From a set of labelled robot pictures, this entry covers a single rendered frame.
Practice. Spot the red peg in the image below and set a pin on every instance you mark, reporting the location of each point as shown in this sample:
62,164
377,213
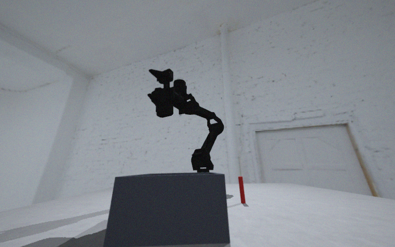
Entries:
241,187

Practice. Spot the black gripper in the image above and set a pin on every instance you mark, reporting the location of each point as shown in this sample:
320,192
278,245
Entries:
169,97

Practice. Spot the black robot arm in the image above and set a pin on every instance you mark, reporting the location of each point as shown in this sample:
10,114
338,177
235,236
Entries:
200,157

